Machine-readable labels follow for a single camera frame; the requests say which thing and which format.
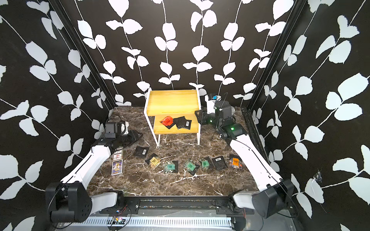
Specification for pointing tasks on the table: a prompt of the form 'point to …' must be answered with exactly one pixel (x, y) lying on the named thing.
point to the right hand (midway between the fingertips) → (197, 109)
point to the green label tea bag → (191, 167)
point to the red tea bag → (167, 121)
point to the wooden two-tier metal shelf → (176, 111)
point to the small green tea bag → (204, 163)
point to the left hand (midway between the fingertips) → (141, 133)
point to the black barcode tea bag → (219, 163)
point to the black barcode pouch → (141, 151)
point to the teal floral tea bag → (171, 166)
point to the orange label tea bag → (235, 163)
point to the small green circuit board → (117, 220)
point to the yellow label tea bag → (154, 162)
